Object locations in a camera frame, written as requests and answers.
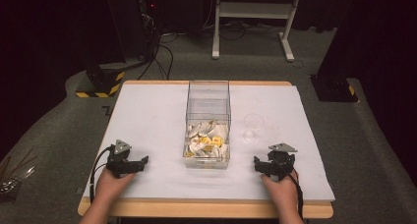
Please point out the white metal stand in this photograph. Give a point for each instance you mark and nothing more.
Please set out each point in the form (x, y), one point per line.
(255, 10)

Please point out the pile of white yellow packets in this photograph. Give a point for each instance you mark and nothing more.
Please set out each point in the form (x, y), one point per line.
(206, 140)

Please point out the person's right hand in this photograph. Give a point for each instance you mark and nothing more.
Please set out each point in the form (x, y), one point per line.
(281, 190)

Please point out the white table mat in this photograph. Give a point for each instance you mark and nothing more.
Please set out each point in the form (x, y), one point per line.
(154, 119)

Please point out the wooden table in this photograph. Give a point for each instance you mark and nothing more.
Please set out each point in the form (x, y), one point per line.
(203, 210)

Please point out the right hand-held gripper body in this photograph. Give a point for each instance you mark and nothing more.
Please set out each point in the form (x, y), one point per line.
(281, 160)

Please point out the person's left hand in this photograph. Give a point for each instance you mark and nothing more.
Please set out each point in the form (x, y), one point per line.
(111, 184)

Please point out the black yellow striped stand base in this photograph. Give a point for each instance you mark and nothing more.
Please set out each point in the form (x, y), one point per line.
(105, 83)

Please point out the clear plastic drawer box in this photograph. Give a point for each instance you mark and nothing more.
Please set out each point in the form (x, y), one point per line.
(208, 99)

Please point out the dark equipment rack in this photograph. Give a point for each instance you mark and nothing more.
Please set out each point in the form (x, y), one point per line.
(149, 17)

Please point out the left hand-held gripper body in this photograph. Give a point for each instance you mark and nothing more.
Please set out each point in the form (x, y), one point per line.
(120, 156)

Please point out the metal utensils bundle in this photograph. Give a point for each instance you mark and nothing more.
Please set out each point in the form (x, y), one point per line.
(14, 178)

